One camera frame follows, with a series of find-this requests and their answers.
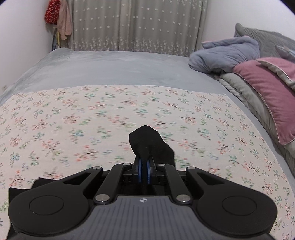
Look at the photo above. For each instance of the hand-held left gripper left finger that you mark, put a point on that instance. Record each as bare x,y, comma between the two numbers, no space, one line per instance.
137,170

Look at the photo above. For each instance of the grey star-patterned curtain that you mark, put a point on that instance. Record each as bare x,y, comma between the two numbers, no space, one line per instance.
138,25

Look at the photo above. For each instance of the blue-grey blanket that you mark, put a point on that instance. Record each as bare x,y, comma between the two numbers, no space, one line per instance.
225,54

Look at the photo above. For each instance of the floral printed bed cloth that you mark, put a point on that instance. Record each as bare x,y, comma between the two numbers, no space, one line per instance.
76,129

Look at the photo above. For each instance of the grey pillow with pink trim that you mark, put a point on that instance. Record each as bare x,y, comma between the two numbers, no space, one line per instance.
284,67

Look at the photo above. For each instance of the grey bed sheet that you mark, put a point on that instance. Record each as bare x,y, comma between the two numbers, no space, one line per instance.
119,69

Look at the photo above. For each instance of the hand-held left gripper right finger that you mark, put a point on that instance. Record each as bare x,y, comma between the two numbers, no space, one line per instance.
150,171

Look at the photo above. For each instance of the black pants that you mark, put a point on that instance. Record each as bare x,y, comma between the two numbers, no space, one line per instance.
147,144

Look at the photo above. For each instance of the yellow hanging rack pole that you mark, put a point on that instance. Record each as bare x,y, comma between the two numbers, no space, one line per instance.
55,40

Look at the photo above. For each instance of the grey folded quilt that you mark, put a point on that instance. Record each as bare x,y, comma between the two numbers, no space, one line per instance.
251,101

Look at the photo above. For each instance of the red floral hanging garment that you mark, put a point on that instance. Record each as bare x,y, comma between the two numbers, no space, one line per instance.
51,12

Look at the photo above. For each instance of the grey quilted pillow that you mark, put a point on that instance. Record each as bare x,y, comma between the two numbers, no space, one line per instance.
267,40

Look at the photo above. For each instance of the pink hanging garment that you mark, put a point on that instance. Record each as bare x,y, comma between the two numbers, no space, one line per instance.
65,23

